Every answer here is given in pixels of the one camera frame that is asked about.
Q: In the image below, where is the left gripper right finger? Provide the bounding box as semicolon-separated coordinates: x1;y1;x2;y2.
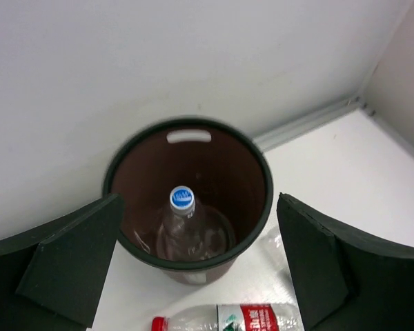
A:
277;194;414;330

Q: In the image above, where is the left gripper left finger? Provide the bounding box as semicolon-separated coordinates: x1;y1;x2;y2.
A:
0;194;124;330

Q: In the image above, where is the brown plastic waste bin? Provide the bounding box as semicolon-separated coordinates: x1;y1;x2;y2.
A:
102;117;273;285

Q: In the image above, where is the blue-label clear water bottle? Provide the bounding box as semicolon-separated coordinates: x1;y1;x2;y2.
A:
261;226;292;283

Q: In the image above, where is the red-label clear water bottle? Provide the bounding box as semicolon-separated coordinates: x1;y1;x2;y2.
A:
151;303;304;331

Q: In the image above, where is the aluminium frame rail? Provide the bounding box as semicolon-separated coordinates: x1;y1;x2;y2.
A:
253;96;368;152

